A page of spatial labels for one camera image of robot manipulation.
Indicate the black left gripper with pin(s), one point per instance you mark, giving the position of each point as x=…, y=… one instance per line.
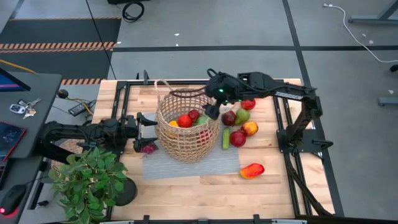
x=131, y=132

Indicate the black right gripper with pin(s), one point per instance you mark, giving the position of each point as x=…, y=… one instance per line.
x=211, y=91

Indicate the small red apple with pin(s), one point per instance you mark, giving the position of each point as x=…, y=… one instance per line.
x=194, y=114

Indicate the green apple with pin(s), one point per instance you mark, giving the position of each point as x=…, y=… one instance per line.
x=202, y=120

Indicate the yellow bell pepper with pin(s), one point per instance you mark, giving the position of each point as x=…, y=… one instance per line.
x=173, y=123

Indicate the red tomato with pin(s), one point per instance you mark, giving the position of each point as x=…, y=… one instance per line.
x=185, y=120

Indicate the woven straw basket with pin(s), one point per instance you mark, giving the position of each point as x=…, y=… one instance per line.
x=186, y=146

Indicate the green cucumber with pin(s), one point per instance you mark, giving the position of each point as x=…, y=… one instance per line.
x=226, y=138

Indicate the red yellow peach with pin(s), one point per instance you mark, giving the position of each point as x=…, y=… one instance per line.
x=249, y=128

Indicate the red yellow mango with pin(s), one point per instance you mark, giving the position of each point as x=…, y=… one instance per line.
x=252, y=170

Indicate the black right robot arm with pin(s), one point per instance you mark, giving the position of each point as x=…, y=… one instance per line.
x=264, y=85

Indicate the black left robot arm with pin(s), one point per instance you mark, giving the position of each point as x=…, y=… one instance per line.
x=102, y=133

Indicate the purple grape bunch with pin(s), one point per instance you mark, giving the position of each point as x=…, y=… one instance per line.
x=150, y=149

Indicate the dark red apple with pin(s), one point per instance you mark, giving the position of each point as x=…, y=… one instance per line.
x=228, y=118

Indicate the green pear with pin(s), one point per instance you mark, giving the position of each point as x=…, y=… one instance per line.
x=243, y=115

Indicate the grey woven placemat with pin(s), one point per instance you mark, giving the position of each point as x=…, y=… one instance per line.
x=192, y=171

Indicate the black plant pot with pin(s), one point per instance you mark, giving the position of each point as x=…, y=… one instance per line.
x=129, y=194

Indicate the black power adapter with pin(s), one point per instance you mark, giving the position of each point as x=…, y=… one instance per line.
x=79, y=108

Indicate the round woven mat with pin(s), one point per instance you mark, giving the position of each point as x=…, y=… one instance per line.
x=71, y=146

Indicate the green potted plant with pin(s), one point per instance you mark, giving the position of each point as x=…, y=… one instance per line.
x=90, y=183

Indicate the black desk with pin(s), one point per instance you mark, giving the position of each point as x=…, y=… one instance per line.
x=43, y=93

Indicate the keys with black fob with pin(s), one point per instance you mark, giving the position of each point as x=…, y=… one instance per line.
x=17, y=108

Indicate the black hazard-striped floor mat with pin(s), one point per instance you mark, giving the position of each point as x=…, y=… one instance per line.
x=62, y=31

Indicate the dark tablet with red edge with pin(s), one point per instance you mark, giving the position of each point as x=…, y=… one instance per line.
x=9, y=140

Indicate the computer monitor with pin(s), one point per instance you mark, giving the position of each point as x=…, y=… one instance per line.
x=9, y=84

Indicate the black computer mouse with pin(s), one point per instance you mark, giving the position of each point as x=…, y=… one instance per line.
x=12, y=199

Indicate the grey metal furniture base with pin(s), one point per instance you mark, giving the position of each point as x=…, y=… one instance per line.
x=373, y=20

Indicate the grey metal foot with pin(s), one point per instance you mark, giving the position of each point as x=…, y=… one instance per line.
x=388, y=101

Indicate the black caster wheel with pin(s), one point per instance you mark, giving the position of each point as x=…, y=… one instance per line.
x=395, y=68

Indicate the black aluminium table frame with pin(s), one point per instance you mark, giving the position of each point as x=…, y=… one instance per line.
x=186, y=82

